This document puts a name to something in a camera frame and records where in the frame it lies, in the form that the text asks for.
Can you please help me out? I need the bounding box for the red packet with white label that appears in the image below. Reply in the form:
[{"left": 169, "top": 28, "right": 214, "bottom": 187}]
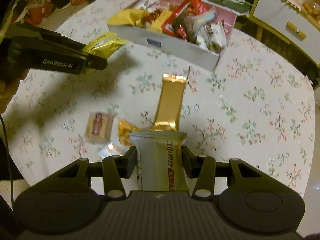
[{"left": 161, "top": 0, "right": 208, "bottom": 40}]

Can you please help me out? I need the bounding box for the yellow snack packet in box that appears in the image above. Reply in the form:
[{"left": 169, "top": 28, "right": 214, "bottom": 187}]
[{"left": 106, "top": 8, "right": 148, "bottom": 28}]

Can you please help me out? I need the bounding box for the floral tablecloth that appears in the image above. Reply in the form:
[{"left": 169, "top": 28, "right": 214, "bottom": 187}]
[{"left": 1, "top": 0, "right": 315, "bottom": 195}]

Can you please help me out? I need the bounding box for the silver white snack bar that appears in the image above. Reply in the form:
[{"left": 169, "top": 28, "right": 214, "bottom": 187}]
[{"left": 130, "top": 131, "right": 190, "bottom": 192}]

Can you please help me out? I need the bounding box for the person left hand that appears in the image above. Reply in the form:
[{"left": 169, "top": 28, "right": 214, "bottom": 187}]
[{"left": 0, "top": 63, "right": 29, "bottom": 114}]

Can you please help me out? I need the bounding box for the white long bread packet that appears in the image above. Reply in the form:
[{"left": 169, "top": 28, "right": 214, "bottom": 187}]
[{"left": 191, "top": 10, "right": 217, "bottom": 32}]

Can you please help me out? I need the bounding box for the white nut packet in box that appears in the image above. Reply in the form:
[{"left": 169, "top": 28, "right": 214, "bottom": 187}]
[{"left": 196, "top": 21, "right": 227, "bottom": 53}]

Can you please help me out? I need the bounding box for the gold long snack bar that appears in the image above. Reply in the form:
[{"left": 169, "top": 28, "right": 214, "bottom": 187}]
[{"left": 151, "top": 74, "right": 187, "bottom": 132}]

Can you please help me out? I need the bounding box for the white drawer cabinet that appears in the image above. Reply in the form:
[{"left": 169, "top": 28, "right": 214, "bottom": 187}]
[{"left": 248, "top": 0, "right": 319, "bottom": 67}]

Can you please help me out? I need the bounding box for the pink cardboard snack box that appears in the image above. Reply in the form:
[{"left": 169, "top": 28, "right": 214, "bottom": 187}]
[{"left": 107, "top": 0, "right": 237, "bottom": 71}]

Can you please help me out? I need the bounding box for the yellow-green snack packet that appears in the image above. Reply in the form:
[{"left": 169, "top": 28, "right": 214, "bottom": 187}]
[{"left": 81, "top": 31, "right": 128, "bottom": 59}]

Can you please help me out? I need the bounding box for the orange clear snack packet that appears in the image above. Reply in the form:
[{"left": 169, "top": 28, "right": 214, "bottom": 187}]
[{"left": 118, "top": 120, "right": 144, "bottom": 147}]

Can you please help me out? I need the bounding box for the pink clear snack packet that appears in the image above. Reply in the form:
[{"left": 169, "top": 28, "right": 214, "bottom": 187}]
[{"left": 84, "top": 112, "right": 114, "bottom": 144}]

